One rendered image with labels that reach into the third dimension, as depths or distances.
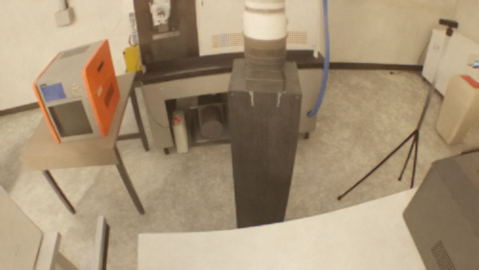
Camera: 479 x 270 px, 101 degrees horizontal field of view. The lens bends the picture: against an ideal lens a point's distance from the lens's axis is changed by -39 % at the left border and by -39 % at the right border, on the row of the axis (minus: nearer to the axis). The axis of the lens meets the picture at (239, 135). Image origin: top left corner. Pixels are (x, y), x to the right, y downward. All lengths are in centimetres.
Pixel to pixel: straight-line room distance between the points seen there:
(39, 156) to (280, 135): 135
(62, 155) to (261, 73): 133
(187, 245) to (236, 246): 14
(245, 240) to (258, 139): 42
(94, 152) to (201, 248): 91
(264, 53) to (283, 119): 57
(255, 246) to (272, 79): 47
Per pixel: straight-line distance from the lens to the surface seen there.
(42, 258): 102
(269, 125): 105
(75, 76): 142
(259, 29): 48
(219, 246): 82
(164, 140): 223
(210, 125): 230
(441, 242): 83
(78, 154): 161
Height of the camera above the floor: 163
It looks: 41 degrees down
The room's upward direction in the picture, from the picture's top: 2 degrees counter-clockwise
